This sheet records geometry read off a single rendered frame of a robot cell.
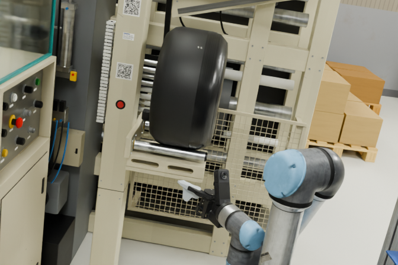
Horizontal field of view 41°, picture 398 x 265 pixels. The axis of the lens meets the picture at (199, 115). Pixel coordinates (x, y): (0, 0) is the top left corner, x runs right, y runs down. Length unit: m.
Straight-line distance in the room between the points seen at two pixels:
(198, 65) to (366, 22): 6.34
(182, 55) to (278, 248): 1.07
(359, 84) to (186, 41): 5.16
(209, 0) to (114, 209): 1.14
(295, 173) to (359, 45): 7.18
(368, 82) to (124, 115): 5.21
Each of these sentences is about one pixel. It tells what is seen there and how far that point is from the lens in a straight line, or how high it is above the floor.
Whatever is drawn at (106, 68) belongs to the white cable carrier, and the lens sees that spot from 2.45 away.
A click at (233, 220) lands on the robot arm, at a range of 1.59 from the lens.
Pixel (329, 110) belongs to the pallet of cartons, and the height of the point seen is 0.47.
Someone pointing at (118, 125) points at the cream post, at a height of 0.96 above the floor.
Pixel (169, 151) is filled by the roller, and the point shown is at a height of 0.90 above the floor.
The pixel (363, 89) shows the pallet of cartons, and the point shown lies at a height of 0.33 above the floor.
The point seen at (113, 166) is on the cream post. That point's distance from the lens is 2.58.
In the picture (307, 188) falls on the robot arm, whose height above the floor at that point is 1.29.
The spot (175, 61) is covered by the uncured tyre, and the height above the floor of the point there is 1.33.
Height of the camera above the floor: 1.82
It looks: 18 degrees down
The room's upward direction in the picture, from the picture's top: 10 degrees clockwise
